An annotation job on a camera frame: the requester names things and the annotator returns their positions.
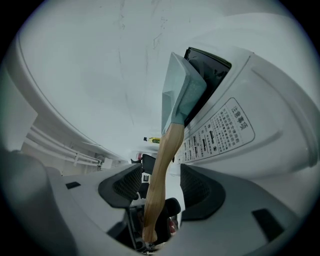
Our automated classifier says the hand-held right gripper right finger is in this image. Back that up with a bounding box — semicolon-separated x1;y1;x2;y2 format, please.
159;163;311;256

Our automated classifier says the black office chair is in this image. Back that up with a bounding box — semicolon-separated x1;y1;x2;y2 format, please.
163;197;182;217
141;153;158;176

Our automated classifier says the white electronic device box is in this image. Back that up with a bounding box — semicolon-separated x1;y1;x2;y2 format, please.
172;46;320;180

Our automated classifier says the red metal frame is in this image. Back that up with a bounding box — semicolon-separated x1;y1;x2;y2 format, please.
169;216;180;235

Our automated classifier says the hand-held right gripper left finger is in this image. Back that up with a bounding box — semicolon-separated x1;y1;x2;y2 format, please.
46;162;144;256

